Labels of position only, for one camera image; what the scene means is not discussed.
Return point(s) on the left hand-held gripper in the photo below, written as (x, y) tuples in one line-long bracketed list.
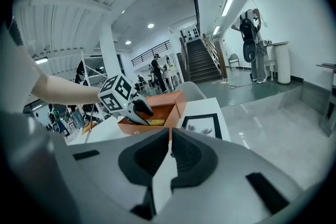
[(115, 93)]

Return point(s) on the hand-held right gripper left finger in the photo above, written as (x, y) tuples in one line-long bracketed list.
[(123, 165)]

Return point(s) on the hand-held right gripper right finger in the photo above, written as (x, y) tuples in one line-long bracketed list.
[(223, 165)]

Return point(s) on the orange box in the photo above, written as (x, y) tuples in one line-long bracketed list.
[(173, 112)]

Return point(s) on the person's left forearm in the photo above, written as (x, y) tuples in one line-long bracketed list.
[(68, 90)]

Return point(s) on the white dressing table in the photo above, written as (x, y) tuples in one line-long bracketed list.
[(170, 76)]

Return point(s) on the grey upholstered chair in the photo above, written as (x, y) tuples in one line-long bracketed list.
[(191, 90)]

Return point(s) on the black balcony railing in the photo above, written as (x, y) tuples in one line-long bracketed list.
[(152, 53)]

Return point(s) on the round ceiling light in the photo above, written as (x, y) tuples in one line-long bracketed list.
[(127, 42), (151, 25)]

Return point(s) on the dark wooden staircase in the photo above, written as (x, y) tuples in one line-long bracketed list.
[(203, 60)]

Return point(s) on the white power strip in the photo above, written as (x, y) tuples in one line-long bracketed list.
[(223, 82)]

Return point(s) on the grey metal-legged chair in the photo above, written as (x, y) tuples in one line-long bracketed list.
[(233, 60)]

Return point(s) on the white stool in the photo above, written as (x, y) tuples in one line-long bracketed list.
[(270, 66)]

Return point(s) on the long ceiling light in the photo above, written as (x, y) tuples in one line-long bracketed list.
[(216, 30), (228, 5)]

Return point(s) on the white rounded counter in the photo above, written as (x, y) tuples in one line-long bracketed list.
[(282, 65)]

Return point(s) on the grey metal cabinet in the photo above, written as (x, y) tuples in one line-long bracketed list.
[(328, 102)]

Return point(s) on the person's light sleeve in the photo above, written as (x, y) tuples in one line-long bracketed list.
[(15, 73)]

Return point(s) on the black picture frame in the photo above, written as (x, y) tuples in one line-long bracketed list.
[(200, 124)]

